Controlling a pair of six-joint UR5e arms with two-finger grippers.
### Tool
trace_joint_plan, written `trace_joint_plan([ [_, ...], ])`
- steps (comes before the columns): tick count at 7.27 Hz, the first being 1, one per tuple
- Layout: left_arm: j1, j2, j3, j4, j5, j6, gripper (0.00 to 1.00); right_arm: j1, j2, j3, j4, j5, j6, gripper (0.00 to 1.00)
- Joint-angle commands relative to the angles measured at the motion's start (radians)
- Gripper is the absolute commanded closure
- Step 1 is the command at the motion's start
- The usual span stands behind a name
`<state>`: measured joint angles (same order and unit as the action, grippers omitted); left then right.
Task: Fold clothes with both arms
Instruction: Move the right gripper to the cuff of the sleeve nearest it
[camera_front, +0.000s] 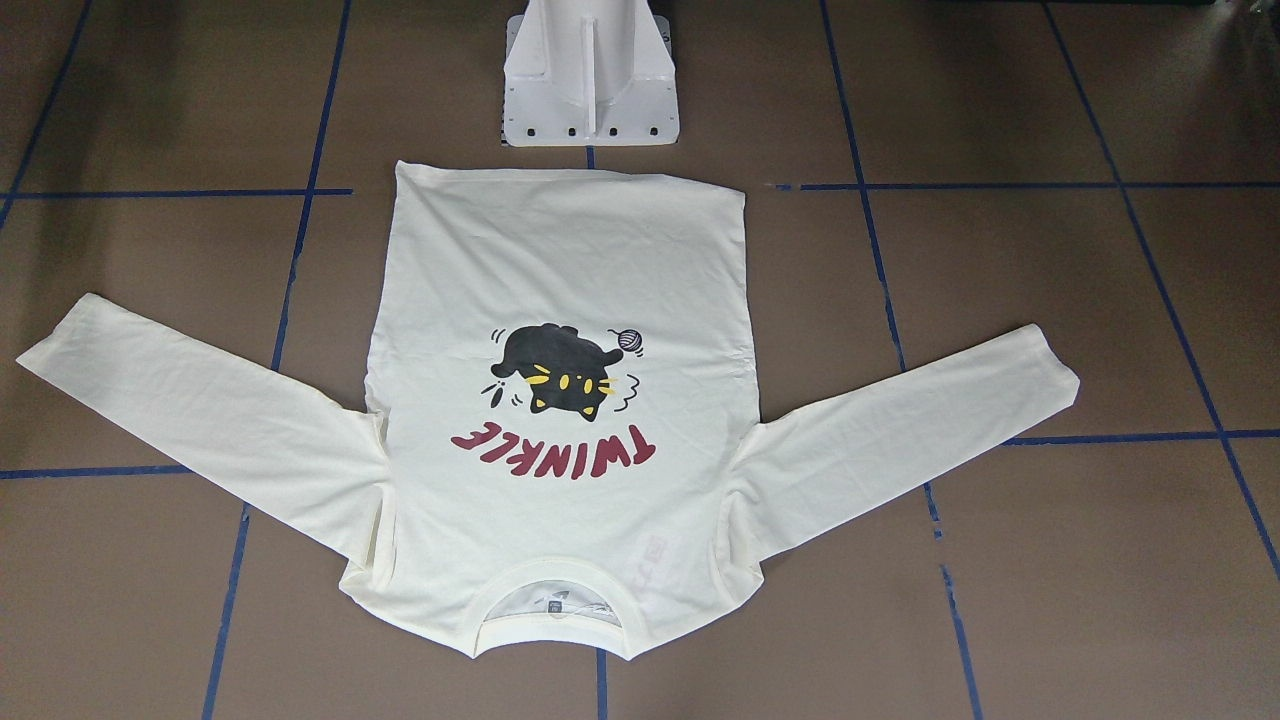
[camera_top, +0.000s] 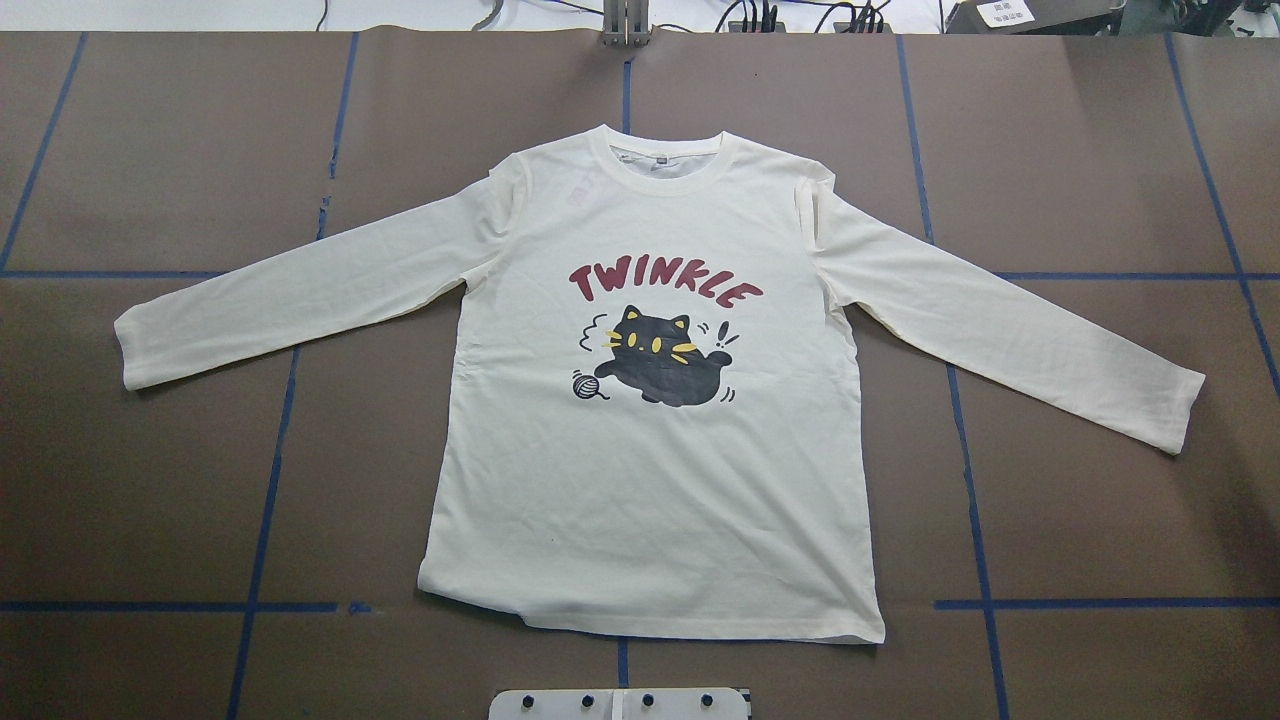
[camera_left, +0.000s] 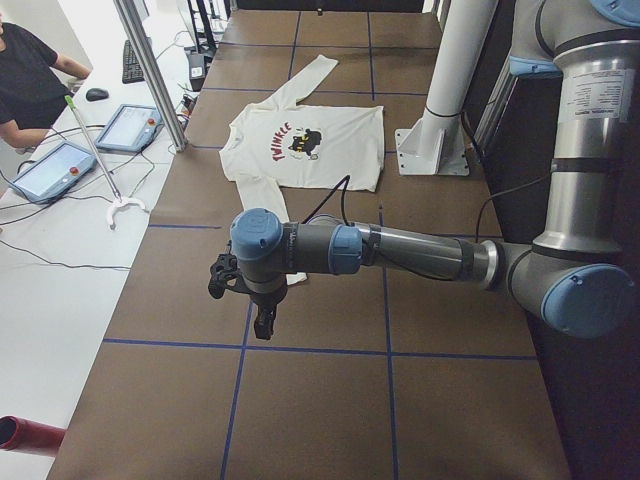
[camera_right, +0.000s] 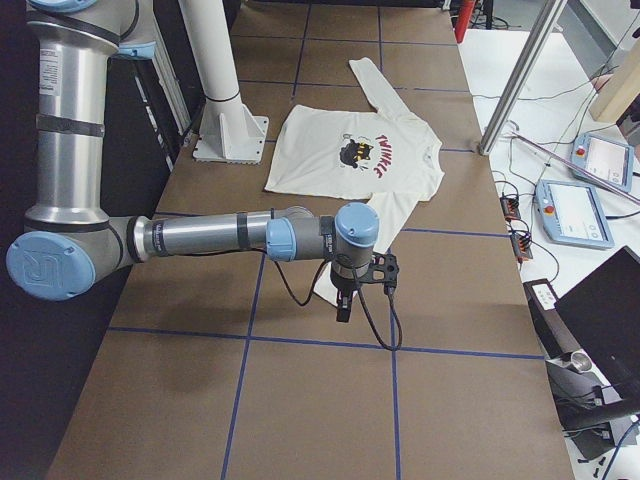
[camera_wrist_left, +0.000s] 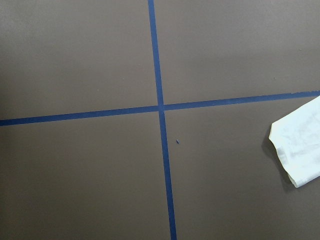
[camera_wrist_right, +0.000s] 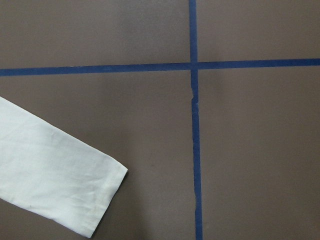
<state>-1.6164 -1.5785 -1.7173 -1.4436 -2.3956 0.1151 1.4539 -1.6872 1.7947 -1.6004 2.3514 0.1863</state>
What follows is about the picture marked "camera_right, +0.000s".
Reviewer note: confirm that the black orange adapter far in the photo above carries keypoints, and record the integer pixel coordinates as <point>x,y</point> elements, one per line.
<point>510,207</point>

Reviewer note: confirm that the red cylinder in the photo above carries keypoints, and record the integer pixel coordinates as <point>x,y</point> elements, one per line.
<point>465,12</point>

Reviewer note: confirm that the silver metal cup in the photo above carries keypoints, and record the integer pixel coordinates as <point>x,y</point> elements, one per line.
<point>578,362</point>

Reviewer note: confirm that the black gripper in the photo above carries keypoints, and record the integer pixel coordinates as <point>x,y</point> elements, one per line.
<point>343,284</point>

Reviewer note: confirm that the black box with label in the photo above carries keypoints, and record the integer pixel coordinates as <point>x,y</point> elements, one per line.
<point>556,338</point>

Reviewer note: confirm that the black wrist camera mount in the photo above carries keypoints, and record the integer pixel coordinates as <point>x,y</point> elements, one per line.
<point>383,269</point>

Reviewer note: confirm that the near teach pendant tablet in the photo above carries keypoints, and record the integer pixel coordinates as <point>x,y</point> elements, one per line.
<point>572,215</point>

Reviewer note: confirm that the teach pendant tablet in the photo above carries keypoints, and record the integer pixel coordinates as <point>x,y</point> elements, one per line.
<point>609,160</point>
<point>572,215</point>

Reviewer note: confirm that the cream long sleeve shirt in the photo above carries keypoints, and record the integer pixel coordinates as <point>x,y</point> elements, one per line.
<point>388,157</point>

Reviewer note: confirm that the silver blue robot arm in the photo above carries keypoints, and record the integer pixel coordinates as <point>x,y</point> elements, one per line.
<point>70,243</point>

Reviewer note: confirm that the wooden board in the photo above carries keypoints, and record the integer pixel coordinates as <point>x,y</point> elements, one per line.
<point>620,91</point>

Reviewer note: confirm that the black laptop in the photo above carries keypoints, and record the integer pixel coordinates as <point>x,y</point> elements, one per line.
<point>602,313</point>

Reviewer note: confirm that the reacher grabber stick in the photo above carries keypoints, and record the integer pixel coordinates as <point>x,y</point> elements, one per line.
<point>597,180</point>

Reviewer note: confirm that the far teach pendant tablet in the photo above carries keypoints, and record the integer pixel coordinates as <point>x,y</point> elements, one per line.
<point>609,160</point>

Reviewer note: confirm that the aluminium frame post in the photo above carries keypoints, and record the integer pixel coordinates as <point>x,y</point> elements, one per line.
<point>536,40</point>

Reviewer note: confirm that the black orange adapter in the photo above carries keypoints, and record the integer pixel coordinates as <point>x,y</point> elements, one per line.
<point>521,244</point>
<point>510,207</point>

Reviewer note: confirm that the black orange adapter near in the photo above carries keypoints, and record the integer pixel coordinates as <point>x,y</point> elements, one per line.
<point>521,244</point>

